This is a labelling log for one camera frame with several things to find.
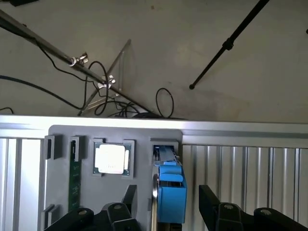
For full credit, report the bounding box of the silver tripod leg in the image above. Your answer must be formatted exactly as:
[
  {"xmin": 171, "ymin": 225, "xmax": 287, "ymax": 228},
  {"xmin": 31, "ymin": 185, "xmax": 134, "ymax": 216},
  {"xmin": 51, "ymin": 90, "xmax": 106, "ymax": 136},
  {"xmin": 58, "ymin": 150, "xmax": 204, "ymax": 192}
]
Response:
[{"xmin": 77, "ymin": 39, "xmax": 132, "ymax": 116}]

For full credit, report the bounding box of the black tripod leg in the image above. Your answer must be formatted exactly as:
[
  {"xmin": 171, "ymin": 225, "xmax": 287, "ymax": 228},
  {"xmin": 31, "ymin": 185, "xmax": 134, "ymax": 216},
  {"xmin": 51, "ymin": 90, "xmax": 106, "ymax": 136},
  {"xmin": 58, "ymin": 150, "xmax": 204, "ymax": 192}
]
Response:
[{"xmin": 189, "ymin": 0, "xmax": 270, "ymax": 90}]

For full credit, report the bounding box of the silver CPU chip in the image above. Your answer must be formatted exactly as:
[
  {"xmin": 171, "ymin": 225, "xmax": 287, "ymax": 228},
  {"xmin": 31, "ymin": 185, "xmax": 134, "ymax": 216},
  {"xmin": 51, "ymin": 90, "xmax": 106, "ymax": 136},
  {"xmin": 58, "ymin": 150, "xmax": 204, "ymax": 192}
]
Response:
[{"xmin": 93, "ymin": 142, "xmax": 132, "ymax": 176}]

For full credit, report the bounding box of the silver tripod with cables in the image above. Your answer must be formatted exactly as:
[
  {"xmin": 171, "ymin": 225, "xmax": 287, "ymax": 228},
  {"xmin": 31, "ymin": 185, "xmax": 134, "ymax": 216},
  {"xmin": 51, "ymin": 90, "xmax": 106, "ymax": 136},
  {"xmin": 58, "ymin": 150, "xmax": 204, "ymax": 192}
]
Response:
[{"xmin": 0, "ymin": 9, "xmax": 156, "ymax": 115}]

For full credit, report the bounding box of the green RAM stick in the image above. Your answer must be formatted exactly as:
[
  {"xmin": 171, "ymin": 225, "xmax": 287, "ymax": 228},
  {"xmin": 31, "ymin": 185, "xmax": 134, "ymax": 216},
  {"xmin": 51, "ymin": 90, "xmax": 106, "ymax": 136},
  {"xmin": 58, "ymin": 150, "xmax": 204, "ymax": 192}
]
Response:
[{"xmin": 68, "ymin": 141, "xmax": 82, "ymax": 213}]

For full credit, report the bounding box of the black floor cable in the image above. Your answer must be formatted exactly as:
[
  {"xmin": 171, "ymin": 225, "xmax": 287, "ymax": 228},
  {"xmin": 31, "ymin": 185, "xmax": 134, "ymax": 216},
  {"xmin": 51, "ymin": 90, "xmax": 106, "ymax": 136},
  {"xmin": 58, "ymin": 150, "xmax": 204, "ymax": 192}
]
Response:
[
  {"xmin": 35, "ymin": 38, "xmax": 108, "ymax": 116},
  {"xmin": 155, "ymin": 87, "xmax": 175, "ymax": 119},
  {"xmin": 0, "ymin": 75, "xmax": 84, "ymax": 110}
]

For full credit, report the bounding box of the grey parts rack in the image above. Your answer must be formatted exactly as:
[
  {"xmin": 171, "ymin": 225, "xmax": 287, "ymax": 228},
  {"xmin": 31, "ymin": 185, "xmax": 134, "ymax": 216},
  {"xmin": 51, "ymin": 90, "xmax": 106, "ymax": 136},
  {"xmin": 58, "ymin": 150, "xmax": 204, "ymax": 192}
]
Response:
[{"xmin": 42, "ymin": 124, "xmax": 184, "ymax": 231}]

